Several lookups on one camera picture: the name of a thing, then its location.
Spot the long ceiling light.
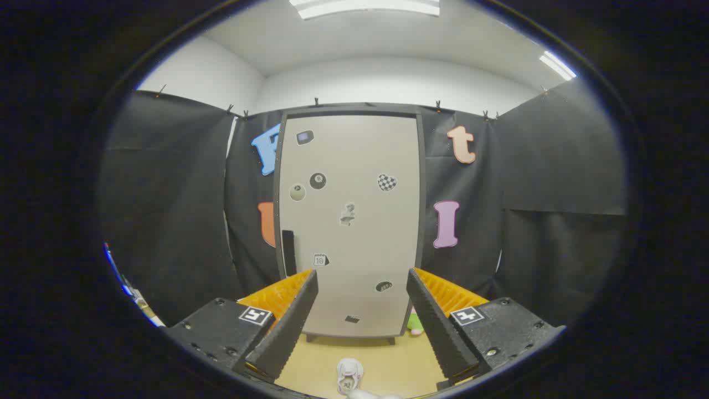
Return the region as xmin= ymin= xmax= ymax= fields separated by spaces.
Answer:
xmin=540 ymin=51 xmax=577 ymax=81
xmin=289 ymin=0 xmax=441 ymax=21

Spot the black backdrop cloth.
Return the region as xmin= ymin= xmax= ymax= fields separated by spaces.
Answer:
xmin=100 ymin=78 xmax=629 ymax=328

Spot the black door handle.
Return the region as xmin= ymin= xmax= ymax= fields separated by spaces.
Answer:
xmin=282 ymin=230 xmax=297 ymax=277

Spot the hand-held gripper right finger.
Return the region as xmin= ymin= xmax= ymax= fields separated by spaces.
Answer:
xmin=405 ymin=267 xmax=567 ymax=385

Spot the tan wooden floor board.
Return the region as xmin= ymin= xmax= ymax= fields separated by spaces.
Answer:
xmin=274 ymin=330 xmax=482 ymax=398

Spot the white shoe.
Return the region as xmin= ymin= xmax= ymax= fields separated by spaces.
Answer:
xmin=337 ymin=359 xmax=364 ymax=395

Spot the light grey shoe cabinet door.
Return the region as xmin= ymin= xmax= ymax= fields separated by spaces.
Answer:
xmin=275 ymin=114 xmax=424 ymax=337

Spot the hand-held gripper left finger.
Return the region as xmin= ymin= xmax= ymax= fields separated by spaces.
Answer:
xmin=162 ymin=269 xmax=320 ymax=383

